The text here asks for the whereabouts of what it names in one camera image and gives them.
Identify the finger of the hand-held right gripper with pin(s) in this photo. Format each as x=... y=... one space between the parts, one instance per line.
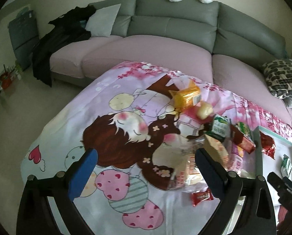
x=286 y=191

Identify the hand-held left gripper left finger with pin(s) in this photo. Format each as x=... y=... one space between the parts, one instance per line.
x=83 y=173

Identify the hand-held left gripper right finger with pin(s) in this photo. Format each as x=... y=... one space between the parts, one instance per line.
x=209 y=173

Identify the teal framed white tray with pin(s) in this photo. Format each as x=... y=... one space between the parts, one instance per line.
x=278 y=146

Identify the green white biscuit packet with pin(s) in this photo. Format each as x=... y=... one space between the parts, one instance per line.
x=219 y=127

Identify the small green white packet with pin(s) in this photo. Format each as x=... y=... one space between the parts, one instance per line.
x=286 y=166

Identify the clear wafer packet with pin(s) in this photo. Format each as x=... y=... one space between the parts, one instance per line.
x=185 y=169

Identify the small red candy packet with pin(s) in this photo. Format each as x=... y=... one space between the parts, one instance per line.
x=201 y=197

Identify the dark red snack packet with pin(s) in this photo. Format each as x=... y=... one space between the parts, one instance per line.
x=242 y=143

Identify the shiny red snack packet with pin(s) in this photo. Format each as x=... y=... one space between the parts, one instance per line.
x=268 y=145

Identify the green gold snack packet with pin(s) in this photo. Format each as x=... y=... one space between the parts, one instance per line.
x=244 y=128

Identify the pale yellow pastry packet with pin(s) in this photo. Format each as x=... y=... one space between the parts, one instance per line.
x=204 y=110

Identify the cartoon printed blanket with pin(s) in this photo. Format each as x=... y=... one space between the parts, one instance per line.
x=116 y=117

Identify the orange snack packet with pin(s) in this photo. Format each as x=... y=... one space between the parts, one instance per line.
x=185 y=96

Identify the black white patterned cushion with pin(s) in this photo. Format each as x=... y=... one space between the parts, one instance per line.
x=283 y=77

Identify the red floor object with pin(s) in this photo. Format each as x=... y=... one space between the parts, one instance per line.
x=6 y=80

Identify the grey sofa with pink cover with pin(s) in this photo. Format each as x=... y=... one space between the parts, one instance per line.
x=160 y=49

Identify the black clothes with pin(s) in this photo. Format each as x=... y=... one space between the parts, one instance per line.
x=55 y=41

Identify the blue grey cabinet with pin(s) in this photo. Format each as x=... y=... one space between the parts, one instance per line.
x=23 y=36

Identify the light grey pillow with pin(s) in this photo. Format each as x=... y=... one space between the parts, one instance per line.
x=101 y=22

